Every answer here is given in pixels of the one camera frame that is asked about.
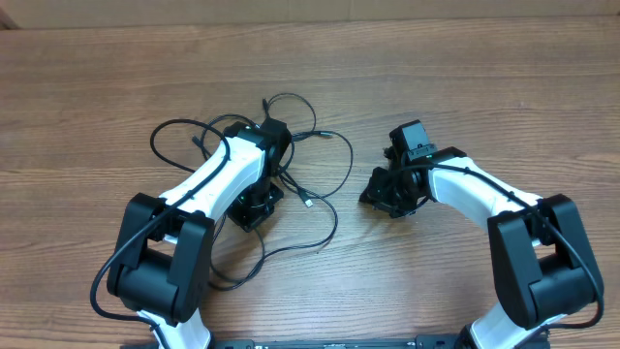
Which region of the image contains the black USB-A cable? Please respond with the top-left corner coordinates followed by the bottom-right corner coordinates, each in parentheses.
top-left (207, 169), bottom-right (339, 292)

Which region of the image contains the thin black USB cable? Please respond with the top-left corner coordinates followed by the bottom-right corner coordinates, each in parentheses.
top-left (191, 92), bottom-right (355, 200)

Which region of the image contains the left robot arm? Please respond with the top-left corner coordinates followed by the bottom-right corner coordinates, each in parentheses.
top-left (104, 118), bottom-right (292, 348)

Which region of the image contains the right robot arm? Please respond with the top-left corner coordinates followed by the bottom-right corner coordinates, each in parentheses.
top-left (359, 120), bottom-right (605, 349)

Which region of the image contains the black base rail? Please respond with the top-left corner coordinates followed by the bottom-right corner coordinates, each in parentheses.
top-left (207, 334), bottom-right (476, 349)

